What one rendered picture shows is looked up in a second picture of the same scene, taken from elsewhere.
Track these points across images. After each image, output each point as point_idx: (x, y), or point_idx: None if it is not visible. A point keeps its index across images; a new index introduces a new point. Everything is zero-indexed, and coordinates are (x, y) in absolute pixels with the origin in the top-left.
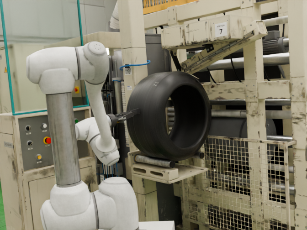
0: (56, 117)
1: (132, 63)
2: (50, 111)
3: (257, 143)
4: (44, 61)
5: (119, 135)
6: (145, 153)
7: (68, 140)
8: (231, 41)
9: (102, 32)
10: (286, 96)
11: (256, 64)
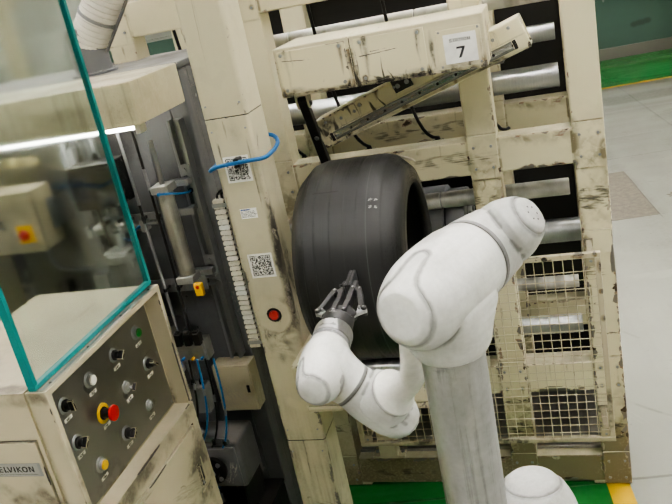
0: (479, 412)
1: (253, 153)
2: (460, 403)
3: None
4: (464, 293)
5: (182, 320)
6: None
7: (498, 451)
8: None
9: (133, 81)
10: (565, 160)
11: (491, 102)
